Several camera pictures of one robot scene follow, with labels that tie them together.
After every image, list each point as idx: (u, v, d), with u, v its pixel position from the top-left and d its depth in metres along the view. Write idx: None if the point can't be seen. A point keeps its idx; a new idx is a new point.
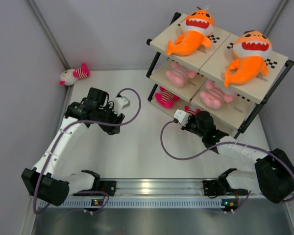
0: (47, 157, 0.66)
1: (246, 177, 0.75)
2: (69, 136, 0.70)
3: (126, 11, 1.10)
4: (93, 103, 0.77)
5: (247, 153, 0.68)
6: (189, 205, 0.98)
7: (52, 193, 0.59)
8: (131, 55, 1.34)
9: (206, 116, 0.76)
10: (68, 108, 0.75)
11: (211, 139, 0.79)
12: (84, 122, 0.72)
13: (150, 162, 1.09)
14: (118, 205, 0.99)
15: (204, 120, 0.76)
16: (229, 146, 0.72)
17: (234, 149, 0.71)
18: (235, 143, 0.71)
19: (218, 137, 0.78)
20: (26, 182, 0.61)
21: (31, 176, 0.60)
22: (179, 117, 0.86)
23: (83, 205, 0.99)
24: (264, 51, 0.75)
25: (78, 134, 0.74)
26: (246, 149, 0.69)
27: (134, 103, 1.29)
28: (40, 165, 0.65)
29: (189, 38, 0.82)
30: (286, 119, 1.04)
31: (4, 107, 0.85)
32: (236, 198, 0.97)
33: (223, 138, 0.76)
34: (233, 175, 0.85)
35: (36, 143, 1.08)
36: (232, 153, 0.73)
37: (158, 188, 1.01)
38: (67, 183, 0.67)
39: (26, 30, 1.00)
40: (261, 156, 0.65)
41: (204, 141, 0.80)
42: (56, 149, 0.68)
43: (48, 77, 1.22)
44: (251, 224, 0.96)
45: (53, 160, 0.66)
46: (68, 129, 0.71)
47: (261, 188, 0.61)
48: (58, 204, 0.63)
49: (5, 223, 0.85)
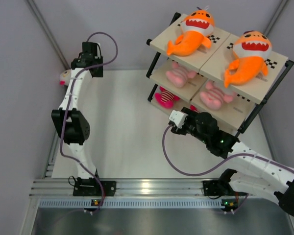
0: (69, 98, 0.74)
1: (256, 186, 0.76)
2: (81, 81, 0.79)
3: (126, 11, 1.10)
4: (89, 55, 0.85)
5: (271, 171, 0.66)
6: (190, 205, 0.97)
7: (80, 124, 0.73)
8: (131, 55, 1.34)
9: (209, 120, 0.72)
10: (73, 63, 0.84)
11: (220, 146, 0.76)
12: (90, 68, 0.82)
13: (150, 162, 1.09)
14: (118, 205, 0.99)
15: (208, 124, 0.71)
16: (248, 159, 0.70)
17: (254, 163, 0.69)
18: (255, 156, 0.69)
19: (226, 143, 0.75)
20: (55, 120, 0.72)
21: (59, 114, 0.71)
22: (175, 119, 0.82)
23: (84, 205, 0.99)
24: (264, 51, 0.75)
25: (87, 82, 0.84)
26: (269, 165, 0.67)
27: (130, 99, 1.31)
28: (64, 105, 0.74)
29: (189, 38, 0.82)
30: (286, 119, 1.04)
31: (3, 108, 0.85)
32: (236, 198, 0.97)
33: (235, 145, 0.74)
34: (238, 180, 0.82)
35: (36, 143, 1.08)
36: (250, 166, 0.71)
37: (158, 188, 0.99)
38: (88, 128, 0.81)
39: (25, 30, 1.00)
40: (289, 177, 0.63)
41: (210, 147, 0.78)
42: (73, 91, 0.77)
43: (47, 77, 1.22)
44: (250, 224, 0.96)
45: (74, 99, 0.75)
46: (79, 75, 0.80)
47: (282, 203, 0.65)
48: (85, 138, 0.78)
49: (5, 223, 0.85)
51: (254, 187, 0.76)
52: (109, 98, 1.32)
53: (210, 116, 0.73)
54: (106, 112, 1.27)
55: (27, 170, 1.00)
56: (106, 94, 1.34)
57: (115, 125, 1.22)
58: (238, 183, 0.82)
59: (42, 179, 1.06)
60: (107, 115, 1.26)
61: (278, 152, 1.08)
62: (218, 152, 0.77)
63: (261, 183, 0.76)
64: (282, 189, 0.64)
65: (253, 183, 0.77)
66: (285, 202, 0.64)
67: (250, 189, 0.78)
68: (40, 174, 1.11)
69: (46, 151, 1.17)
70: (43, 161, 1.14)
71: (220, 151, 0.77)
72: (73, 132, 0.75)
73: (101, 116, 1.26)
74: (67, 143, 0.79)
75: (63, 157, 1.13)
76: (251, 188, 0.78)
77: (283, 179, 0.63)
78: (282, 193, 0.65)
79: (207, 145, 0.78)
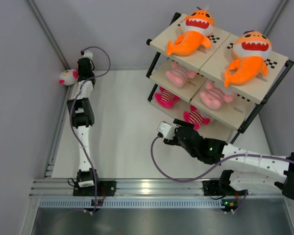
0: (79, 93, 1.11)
1: (256, 180, 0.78)
2: (87, 85, 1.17)
3: (126, 11, 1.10)
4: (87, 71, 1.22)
5: (266, 166, 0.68)
6: (190, 205, 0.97)
7: (86, 108, 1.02)
8: (131, 55, 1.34)
9: (190, 134, 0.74)
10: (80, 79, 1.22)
11: (211, 153, 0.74)
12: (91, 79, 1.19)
13: (149, 162, 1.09)
14: (118, 205, 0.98)
15: (189, 137, 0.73)
16: (241, 159, 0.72)
17: (248, 162, 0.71)
18: (246, 155, 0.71)
19: (214, 149, 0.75)
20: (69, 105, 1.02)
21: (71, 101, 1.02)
22: (163, 130, 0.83)
23: (83, 205, 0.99)
24: (263, 51, 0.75)
25: (90, 90, 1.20)
26: (262, 160, 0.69)
27: (129, 99, 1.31)
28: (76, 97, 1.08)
29: (189, 38, 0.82)
30: (285, 119, 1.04)
31: (3, 107, 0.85)
32: (236, 198, 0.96)
33: (225, 149, 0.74)
34: (238, 178, 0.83)
35: (36, 143, 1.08)
36: (244, 166, 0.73)
37: (158, 188, 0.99)
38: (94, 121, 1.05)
39: (25, 29, 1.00)
40: (284, 167, 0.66)
41: (202, 158, 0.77)
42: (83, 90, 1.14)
43: (48, 77, 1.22)
44: (250, 224, 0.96)
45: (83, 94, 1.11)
46: (85, 82, 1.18)
47: (285, 192, 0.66)
48: (90, 122, 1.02)
49: (6, 223, 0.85)
51: (255, 183, 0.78)
52: (109, 98, 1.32)
53: (190, 129, 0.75)
54: (106, 111, 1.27)
55: (28, 169, 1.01)
56: (106, 94, 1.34)
57: (115, 125, 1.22)
58: (238, 183, 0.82)
59: (42, 179, 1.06)
60: (106, 115, 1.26)
61: (277, 152, 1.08)
62: (211, 160, 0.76)
63: (259, 176, 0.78)
64: (281, 179, 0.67)
65: (252, 179, 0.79)
66: (289, 191, 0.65)
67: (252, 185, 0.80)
68: (40, 174, 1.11)
69: (46, 151, 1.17)
70: (43, 161, 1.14)
71: (213, 158, 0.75)
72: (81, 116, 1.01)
73: (101, 115, 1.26)
74: (76, 126, 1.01)
75: (63, 156, 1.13)
76: (251, 184, 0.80)
77: (279, 170, 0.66)
78: (282, 182, 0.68)
79: (198, 157, 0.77)
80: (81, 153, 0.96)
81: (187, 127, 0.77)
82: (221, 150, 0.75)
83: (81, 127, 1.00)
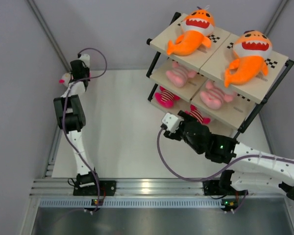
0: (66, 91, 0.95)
1: (258, 181, 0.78)
2: (79, 85, 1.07)
3: (126, 10, 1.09)
4: (80, 73, 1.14)
5: (280, 169, 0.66)
6: (190, 205, 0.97)
7: (76, 107, 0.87)
8: (131, 55, 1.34)
9: (201, 129, 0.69)
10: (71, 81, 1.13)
11: (221, 152, 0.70)
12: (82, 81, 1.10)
13: (149, 162, 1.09)
14: (118, 205, 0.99)
15: (201, 133, 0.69)
16: (254, 160, 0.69)
17: (261, 163, 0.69)
18: (260, 157, 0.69)
19: (225, 147, 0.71)
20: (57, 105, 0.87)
21: (60, 101, 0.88)
22: (168, 123, 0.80)
23: (84, 204, 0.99)
24: (264, 51, 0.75)
25: (81, 91, 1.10)
26: (276, 163, 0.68)
27: (129, 99, 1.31)
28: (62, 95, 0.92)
29: (189, 37, 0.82)
30: (286, 119, 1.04)
31: (3, 107, 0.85)
32: (236, 198, 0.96)
33: (236, 148, 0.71)
34: (239, 179, 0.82)
35: (36, 142, 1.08)
36: (256, 167, 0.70)
37: (159, 187, 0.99)
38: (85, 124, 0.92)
39: (25, 29, 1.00)
40: None
41: (209, 156, 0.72)
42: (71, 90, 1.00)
43: (48, 77, 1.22)
44: (250, 224, 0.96)
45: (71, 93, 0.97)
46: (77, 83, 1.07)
47: (290, 194, 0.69)
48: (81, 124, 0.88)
49: (6, 222, 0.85)
51: (257, 183, 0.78)
52: (109, 98, 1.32)
53: (201, 125, 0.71)
54: (106, 111, 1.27)
55: (28, 169, 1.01)
56: (106, 93, 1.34)
57: (115, 124, 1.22)
58: (240, 183, 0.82)
59: (42, 179, 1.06)
60: (106, 115, 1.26)
61: (277, 152, 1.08)
62: (220, 158, 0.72)
63: (262, 177, 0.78)
64: (292, 183, 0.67)
65: (254, 180, 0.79)
66: None
67: (254, 185, 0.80)
68: (41, 174, 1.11)
69: (47, 151, 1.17)
70: (43, 160, 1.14)
71: (222, 157, 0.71)
72: (71, 117, 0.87)
73: (101, 115, 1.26)
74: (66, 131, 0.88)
75: (63, 156, 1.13)
76: (254, 185, 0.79)
77: (293, 174, 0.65)
78: (293, 186, 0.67)
79: (206, 154, 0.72)
80: (77, 158, 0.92)
81: (197, 121, 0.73)
82: (232, 149, 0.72)
83: (73, 131, 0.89)
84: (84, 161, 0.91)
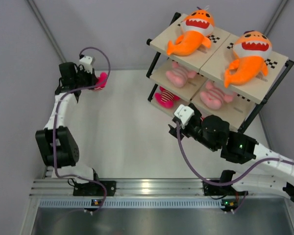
0: (54, 117, 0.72)
1: (261, 183, 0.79)
2: (66, 103, 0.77)
3: (126, 11, 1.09)
4: (69, 80, 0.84)
5: None
6: (189, 205, 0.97)
7: (67, 144, 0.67)
8: (131, 55, 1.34)
9: (222, 127, 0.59)
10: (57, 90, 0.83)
11: (240, 152, 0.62)
12: (74, 91, 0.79)
13: (149, 162, 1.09)
14: (118, 205, 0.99)
15: (222, 130, 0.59)
16: (273, 164, 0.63)
17: (280, 168, 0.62)
18: (280, 161, 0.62)
19: (245, 147, 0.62)
20: (41, 143, 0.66)
21: (44, 134, 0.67)
22: (183, 116, 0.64)
23: (83, 205, 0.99)
24: (264, 51, 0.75)
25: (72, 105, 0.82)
26: None
27: (129, 99, 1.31)
28: (50, 124, 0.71)
29: (189, 38, 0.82)
30: (286, 119, 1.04)
31: (3, 107, 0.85)
32: (236, 198, 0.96)
33: (256, 149, 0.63)
34: (241, 180, 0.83)
35: (36, 143, 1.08)
36: (272, 170, 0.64)
37: (159, 188, 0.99)
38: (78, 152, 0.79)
39: (25, 29, 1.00)
40: None
41: (226, 155, 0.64)
42: (59, 110, 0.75)
43: (48, 77, 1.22)
44: (250, 224, 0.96)
45: (61, 118, 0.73)
46: (64, 98, 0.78)
47: None
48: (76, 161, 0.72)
49: (5, 223, 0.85)
51: (259, 185, 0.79)
52: (109, 98, 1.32)
53: (221, 120, 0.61)
54: (106, 111, 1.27)
55: (28, 169, 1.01)
56: (106, 93, 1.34)
57: (115, 124, 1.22)
58: (241, 184, 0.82)
59: (42, 179, 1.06)
60: (106, 115, 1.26)
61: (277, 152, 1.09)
62: (236, 157, 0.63)
63: (266, 180, 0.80)
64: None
65: (257, 181, 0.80)
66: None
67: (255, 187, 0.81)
68: (40, 174, 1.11)
69: None
70: None
71: (238, 156, 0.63)
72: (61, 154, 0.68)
73: (100, 116, 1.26)
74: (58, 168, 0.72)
75: None
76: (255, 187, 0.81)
77: None
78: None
79: (222, 153, 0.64)
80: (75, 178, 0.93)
81: (216, 116, 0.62)
82: (251, 149, 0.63)
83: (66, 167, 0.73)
84: (81, 177, 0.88)
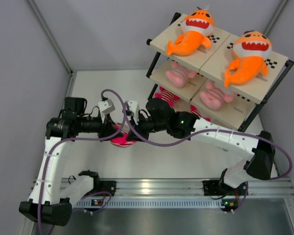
0: (40, 185, 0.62)
1: (236, 171, 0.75)
2: (57, 158, 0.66)
3: (126, 11, 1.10)
4: (71, 113, 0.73)
5: (236, 142, 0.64)
6: (190, 205, 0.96)
7: (56, 217, 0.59)
8: (131, 55, 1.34)
9: (159, 104, 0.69)
10: (48, 127, 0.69)
11: (182, 127, 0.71)
12: (68, 140, 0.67)
13: (150, 162, 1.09)
14: (121, 205, 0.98)
15: (159, 107, 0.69)
16: (212, 134, 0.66)
17: (218, 137, 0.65)
18: (218, 131, 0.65)
19: (186, 122, 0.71)
20: (27, 214, 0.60)
21: (29, 208, 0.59)
22: (132, 107, 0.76)
23: (83, 205, 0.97)
24: (263, 51, 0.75)
25: (65, 153, 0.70)
26: (232, 136, 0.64)
27: (130, 99, 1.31)
28: (36, 195, 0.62)
29: (189, 38, 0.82)
30: (285, 119, 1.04)
31: (4, 107, 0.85)
32: (236, 198, 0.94)
33: (197, 123, 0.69)
34: (227, 175, 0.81)
35: (36, 143, 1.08)
36: (214, 141, 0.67)
37: (159, 188, 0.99)
38: (69, 199, 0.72)
39: (26, 29, 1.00)
40: (253, 144, 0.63)
41: (171, 131, 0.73)
42: (47, 175, 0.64)
43: (48, 77, 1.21)
44: (249, 225, 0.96)
45: (47, 186, 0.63)
46: (54, 151, 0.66)
47: (249, 171, 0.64)
48: (66, 221, 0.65)
49: (5, 222, 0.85)
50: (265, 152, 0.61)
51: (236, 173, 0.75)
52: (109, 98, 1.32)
53: (160, 99, 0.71)
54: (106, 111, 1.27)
55: (28, 169, 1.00)
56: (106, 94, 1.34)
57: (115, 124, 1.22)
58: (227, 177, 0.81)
59: None
60: None
61: (277, 152, 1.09)
62: (181, 133, 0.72)
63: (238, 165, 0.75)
64: (249, 157, 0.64)
65: (234, 171, 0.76)
66: (252, 168, 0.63)
67: (236, 176, 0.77)
68: None
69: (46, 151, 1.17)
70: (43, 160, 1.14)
71: (182, 132, 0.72)
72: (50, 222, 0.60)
73: None
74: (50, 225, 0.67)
75: None
76: (236, 176, 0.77)
77: (248, 147, 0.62)
78: (248, 160, 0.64)
79: (168, 130, 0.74)
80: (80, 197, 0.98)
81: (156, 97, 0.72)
82: (193, 124, 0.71)
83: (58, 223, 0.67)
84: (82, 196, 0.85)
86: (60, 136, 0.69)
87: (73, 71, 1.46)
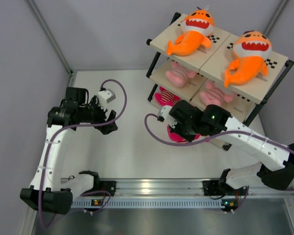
0: (42, 172, 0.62)
1: (244, 174, 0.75)
2: (59, 145, 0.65)
3: (126, 11, 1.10)
4: (73, 103, 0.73)
5: (268, 151, 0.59)
6: (189, 205, 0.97)
7: (57, 204, 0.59)
8: (131, 55, 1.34)
9: (178, 105, 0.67)
10: (50, 115, 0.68)
11: (208, 121, 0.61)
12: (69, 128, 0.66)
13: (150, 162, 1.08)
14: (119, 205, 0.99)
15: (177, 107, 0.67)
16: (244, 138, 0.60)
17: (251, 142, 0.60)
18: (251, 135, 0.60)
19: (214, 117, 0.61)
20: (28, 200, 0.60)
21: (30, 196, 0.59)
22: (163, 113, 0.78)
23: (83, 205, 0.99)
24: (263, 51, 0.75)
25: (66, 142, 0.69)
26: (265, 144, 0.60)
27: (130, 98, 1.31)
28: (36, 182, 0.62)
29: (189, 38, 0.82)
30: (285, 119, 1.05)
31: (3, 106, 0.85)
32: (236, 198, 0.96)
33: (228, 122, 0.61)
34: (231, 176, 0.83)
35: (36, 142, 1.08)
36: (243, 145, 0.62)
37: (158, 188, 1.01)
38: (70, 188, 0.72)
39: (25, 28, 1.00)
40: (284, 156, 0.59)
41: (197, 129, 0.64)
42: (48, 162, 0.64)
43: (48, 76, 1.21)
44: (250, 225, 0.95)
45: (49, 173, 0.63)
46: (55, 138, 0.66)
47: (265, 179, 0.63)
48: (66, 210, 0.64)
49: (4, 221, 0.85)
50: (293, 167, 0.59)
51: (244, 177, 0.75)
52: None
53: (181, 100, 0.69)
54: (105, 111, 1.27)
55: (27, 168, 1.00)
56: None
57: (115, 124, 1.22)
58: (232, 179, 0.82)
59: None
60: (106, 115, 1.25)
61: None
62: (208, 128, 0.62)
63: (248, 169, 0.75)
64: (274, 168, 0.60)
65: (241, 174, 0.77)
66: (270, 177, 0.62)
67: (241, 179, 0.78)
68: None
69: None
70: None
71: (210, 128, 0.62)
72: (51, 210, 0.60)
73: None
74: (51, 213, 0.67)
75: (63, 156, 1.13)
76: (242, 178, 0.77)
77: (279, 159, 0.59)
78: (271, 170, 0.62)
79: (194, 129, 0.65)
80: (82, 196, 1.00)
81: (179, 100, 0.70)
82: (223, 121, 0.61)
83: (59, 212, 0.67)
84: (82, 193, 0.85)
86: (61, 124, 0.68)
87: (73, 71, 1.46)
